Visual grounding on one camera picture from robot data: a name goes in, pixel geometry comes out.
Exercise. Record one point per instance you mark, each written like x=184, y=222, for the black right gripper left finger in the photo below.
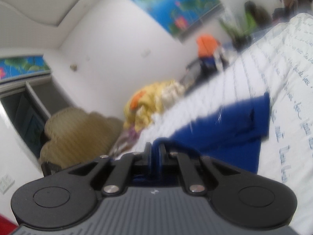
x=69, y=196

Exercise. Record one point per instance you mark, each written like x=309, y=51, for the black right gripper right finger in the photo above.
x=238, y=196

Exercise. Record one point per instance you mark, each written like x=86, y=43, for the blue knit sweater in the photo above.
x=232, y=134

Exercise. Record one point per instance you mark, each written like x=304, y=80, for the dark clothes pile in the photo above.
x=201, y=69

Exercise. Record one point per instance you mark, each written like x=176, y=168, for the olive striped headboard cushion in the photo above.
x=75, y=136

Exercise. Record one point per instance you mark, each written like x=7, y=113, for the yellow orange crumpled quilt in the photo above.
x=150, y=100

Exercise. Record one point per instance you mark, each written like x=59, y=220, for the white script-printed bed sheet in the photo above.
x=280, y=63

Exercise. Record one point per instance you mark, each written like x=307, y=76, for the orange garment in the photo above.
x=207, y=45

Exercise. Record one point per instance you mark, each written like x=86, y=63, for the green and dark bag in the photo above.
x=256, y=19

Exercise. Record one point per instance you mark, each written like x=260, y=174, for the blue lotus flower poster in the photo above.
x=178, y=16

